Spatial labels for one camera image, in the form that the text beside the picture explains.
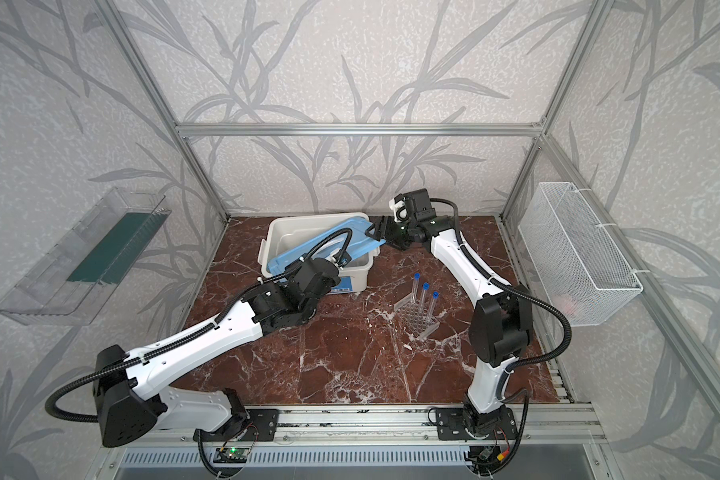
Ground blue capped test tube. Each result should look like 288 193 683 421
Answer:
425 291 439 322
409 272 421 309
418 282 430 314

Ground blue plastic bin lid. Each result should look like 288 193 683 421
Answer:
268 219 388 278

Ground white plastic storage bin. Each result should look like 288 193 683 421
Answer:
259 212 380 296

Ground clear acrylic test tube rack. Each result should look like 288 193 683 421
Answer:
393 294 440 340

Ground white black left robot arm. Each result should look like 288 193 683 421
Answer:
94 258 339 448

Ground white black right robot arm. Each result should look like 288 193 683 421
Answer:
366 189 533 431

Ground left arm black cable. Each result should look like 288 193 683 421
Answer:
43 227 355 424

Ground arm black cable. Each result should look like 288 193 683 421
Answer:
43 227 355 424
428 197 574 475

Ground white wire mesh basket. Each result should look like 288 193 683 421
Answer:
518 182 643 327

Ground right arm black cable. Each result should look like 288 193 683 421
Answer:
428 197 574 475

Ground clear acrylic wall shelf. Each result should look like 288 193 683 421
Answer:
0 187 171 326

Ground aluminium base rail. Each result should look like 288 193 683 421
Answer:
98 403 607 450

